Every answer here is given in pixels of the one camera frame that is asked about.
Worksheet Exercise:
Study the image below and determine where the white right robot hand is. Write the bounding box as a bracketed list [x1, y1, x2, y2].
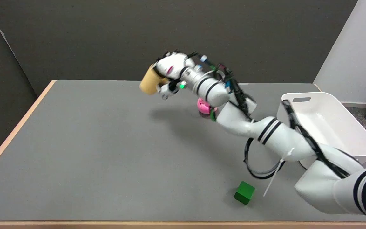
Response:
[154, 50, 197, 100]

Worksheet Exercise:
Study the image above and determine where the yellow cup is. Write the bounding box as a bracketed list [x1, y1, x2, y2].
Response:
[139, 65, 168, 95]

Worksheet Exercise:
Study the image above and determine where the white plastic box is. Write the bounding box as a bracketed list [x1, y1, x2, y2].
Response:
[276, 92, 366, 170]

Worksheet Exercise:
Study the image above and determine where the pink round toy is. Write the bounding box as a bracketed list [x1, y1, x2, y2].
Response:
[197, 98, 218, 122]

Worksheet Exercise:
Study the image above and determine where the green cube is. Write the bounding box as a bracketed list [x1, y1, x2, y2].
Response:
[234, 181, 255, 205]

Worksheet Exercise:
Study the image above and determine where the white zip tie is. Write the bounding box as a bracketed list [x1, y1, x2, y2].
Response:
[263, 147, 295, 197]

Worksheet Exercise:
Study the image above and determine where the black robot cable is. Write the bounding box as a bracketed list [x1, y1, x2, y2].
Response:
[188, 52, 350, 179]

